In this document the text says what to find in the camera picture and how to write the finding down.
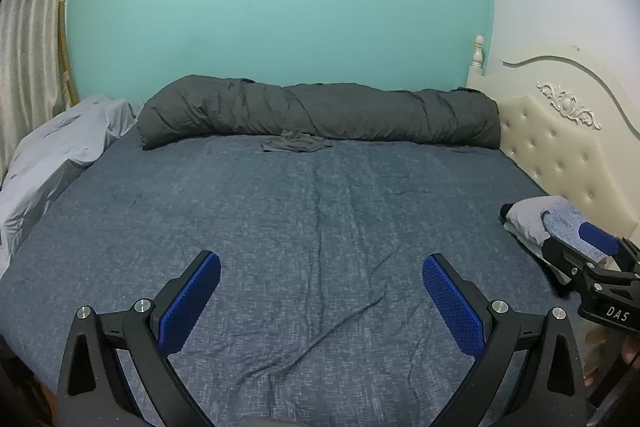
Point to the rolled dark grey duvet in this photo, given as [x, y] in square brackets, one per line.
[300, 112]

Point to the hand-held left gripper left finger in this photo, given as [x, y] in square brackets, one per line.
[192, 302]

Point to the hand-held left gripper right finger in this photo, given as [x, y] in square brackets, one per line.
[450, 302]

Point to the wooden frame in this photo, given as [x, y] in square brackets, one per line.
[66, 57]

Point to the grey underwear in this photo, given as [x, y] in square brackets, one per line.
[295, 143]

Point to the bed with blue sheet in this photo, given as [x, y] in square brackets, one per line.
[320, 217]

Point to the black folded garment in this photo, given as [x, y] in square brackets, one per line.
[505, 211]

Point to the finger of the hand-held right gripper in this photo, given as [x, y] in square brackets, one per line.
[562, 257]
[597, 239]

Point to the pale striped curtain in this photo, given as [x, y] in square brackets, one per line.
[30, 32]

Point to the blue plaid garment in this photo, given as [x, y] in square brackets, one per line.
[562, 219]

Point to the light grey blanket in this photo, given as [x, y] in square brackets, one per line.
[55, 147]

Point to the cream tufted headboard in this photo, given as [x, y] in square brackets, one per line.
[550, 142]

